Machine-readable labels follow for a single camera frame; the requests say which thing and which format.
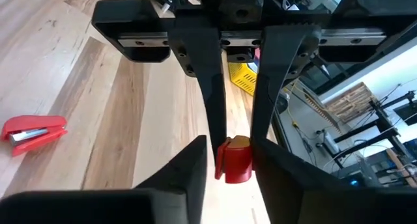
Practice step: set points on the red mini stapler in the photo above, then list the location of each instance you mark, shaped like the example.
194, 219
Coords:
236, 165
29, 126

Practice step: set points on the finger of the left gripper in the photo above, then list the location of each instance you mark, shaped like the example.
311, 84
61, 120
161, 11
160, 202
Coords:
202, 54
277, 54

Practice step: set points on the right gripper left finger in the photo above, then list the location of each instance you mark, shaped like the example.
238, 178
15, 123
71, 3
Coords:
182, 191

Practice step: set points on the wooden slat panel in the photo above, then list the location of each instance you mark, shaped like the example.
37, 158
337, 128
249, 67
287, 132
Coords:
352, 102

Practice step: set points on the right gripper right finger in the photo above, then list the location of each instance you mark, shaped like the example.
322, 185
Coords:
293, 198

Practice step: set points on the yellow plastic basket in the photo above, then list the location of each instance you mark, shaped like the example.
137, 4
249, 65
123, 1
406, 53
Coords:
242, 79

